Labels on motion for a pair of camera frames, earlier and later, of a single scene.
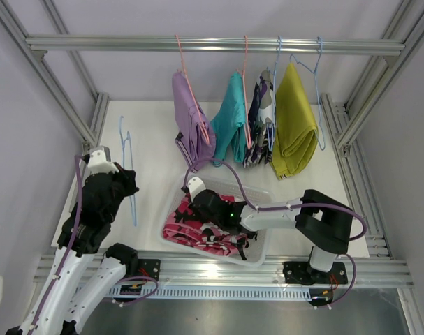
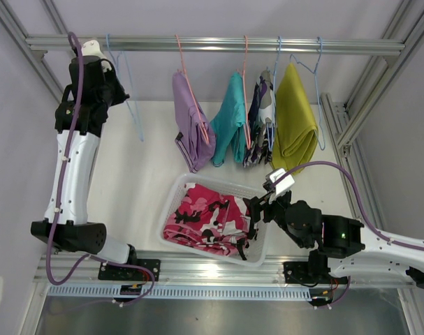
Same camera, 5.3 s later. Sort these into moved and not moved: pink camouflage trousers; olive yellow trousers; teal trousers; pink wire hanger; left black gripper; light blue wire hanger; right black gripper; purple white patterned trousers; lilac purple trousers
Moved: light blue wire hanger; left black gripper; right black gripper
Not moved: purple white patterned trousers; pink camouflage trousers; pink wire hanger; teal trousers; olive yellow trousers; lilac purple trousers
